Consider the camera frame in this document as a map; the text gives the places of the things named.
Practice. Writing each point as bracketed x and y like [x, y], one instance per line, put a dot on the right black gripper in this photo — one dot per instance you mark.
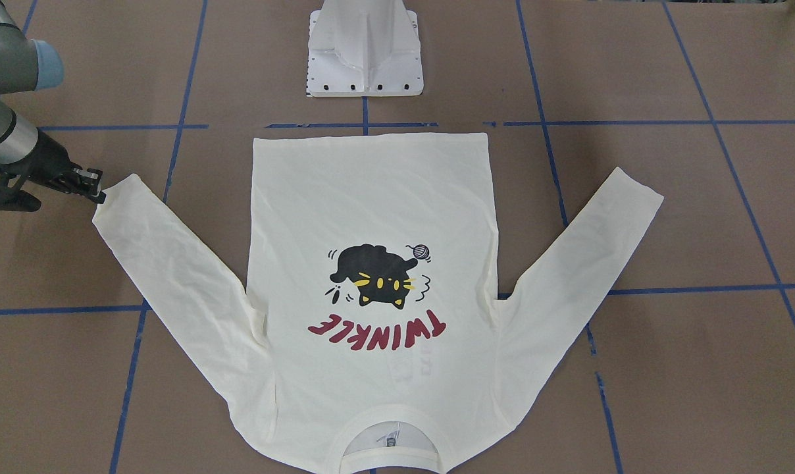
[51, 162]

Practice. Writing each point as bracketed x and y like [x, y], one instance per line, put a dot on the cream long-sleeve cat shirt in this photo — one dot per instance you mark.
[369, 332]

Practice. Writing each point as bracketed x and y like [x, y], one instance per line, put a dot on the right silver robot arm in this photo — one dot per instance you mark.
[25, 65]

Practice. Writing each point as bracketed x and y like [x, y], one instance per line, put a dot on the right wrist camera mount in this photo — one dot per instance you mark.
[12, 197]

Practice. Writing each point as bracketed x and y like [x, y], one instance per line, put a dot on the white camera mast base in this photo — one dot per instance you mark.
[364, 48]

